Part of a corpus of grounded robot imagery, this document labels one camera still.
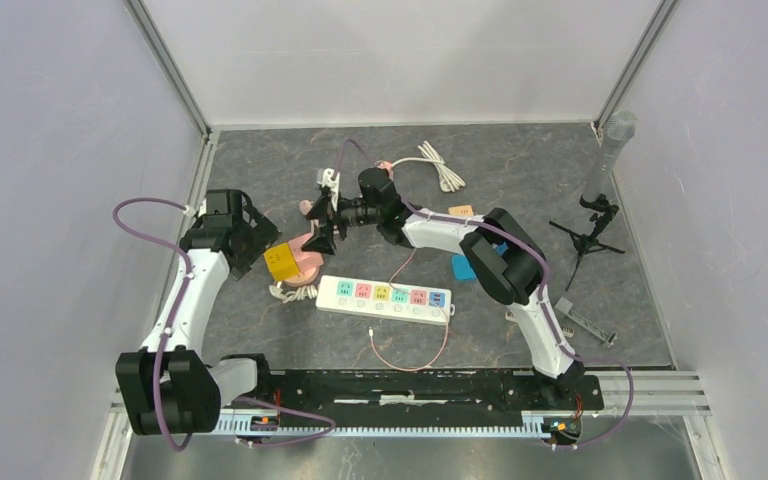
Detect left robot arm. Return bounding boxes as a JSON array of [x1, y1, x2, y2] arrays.
[[112, 189, 279, 441]]

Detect light blue plug adapter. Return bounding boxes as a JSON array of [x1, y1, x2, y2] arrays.
[[451, 255, 477, 281]]

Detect tan cube adapter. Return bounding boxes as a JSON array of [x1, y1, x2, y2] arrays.
[[448, 205, 474, 217]]

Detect black microphone tripod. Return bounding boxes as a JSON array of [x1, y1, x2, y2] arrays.
[[549, 193, 626, 291]]

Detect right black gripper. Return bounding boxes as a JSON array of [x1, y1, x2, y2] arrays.
[[301, 192, 382, 257]]

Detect large white power strip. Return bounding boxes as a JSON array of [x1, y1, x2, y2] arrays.
[[315, 275, 455, 327]]

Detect salmon plug on strip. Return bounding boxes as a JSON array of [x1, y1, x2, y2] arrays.
[[375, 161, 393, 178]]

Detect white coiled power cord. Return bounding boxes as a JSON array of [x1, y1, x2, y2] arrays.
[[390, 140, 467, 194]]

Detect white cable duct strip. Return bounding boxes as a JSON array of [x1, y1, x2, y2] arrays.
[[209, 410, 580, 440]]

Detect pink round socket stack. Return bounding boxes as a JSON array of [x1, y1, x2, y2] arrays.
[[282, 252, 324, 288]]

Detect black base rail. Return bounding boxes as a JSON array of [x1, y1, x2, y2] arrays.
[[252, 368, 604, 428]]

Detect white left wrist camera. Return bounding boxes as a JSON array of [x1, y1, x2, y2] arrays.
[[183, 202, 206, 218]]

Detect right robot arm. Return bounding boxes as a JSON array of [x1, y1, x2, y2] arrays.
[[302, 167, 585, 408]]

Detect grey microphone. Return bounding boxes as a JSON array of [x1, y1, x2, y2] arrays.
[[580, 110, 638, 208]]

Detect white strip power cord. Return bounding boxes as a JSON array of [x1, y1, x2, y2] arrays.
[[267, 283, 319, 305]]

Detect yellow cube adapter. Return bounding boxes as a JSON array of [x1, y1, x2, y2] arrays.
[[263, 242, 300, 282]]

